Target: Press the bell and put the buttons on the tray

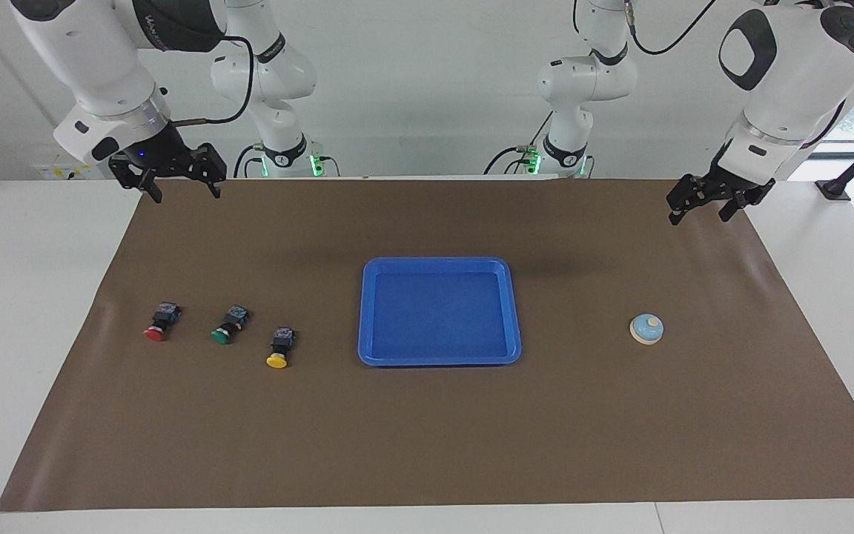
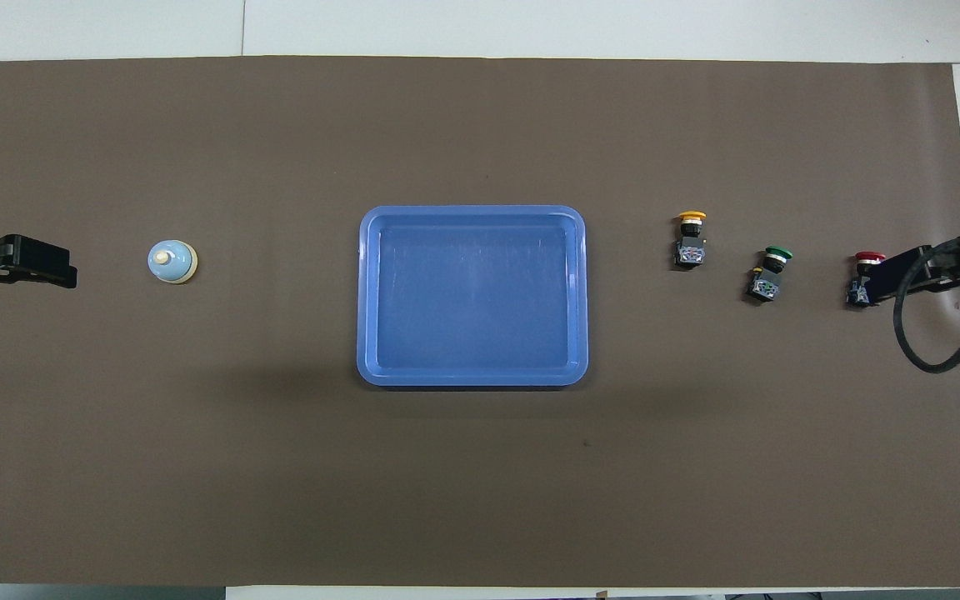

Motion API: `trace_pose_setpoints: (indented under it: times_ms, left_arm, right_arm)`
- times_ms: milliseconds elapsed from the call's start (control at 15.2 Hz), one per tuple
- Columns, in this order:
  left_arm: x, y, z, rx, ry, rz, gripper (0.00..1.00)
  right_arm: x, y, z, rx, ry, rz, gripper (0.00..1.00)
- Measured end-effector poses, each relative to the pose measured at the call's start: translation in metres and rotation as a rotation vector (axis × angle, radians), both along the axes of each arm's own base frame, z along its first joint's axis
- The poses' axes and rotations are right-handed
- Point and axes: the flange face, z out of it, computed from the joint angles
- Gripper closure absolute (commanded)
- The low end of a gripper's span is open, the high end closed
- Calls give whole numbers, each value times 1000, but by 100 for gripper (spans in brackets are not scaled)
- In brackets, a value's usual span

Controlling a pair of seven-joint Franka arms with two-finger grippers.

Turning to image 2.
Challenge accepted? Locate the red push button switch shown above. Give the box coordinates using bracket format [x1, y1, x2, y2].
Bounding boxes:
[845, 251, 887, 309]

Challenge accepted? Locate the green push button switch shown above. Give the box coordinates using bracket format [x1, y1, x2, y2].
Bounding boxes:
[746, 247, 795, 303]

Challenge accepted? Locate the light blue call bell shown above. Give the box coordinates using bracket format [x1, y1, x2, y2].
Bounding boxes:
[147, 239, 199, 285]

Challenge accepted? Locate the yellow push button switch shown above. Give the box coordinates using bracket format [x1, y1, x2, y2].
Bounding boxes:
[672, 211, 708, 268]

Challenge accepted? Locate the blue plastic tray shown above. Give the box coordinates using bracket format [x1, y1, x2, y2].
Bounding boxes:
[356, 205, 589, 388]

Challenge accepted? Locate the brown table mat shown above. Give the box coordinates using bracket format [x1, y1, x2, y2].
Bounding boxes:
[0, 56, 960, 588]

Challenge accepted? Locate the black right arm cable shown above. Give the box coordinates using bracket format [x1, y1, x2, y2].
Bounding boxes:
[893, 237, 960, 374]

